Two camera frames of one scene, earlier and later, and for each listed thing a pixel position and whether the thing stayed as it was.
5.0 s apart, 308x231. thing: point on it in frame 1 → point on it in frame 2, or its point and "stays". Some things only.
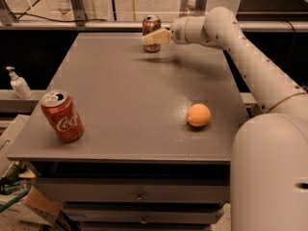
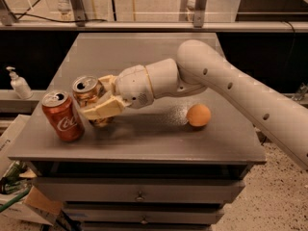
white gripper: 178,33 → 133,85
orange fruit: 198,115 stays
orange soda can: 151,23 → 86,89
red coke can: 63,115 stays
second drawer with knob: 143,213 stays
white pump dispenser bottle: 19,84 stays
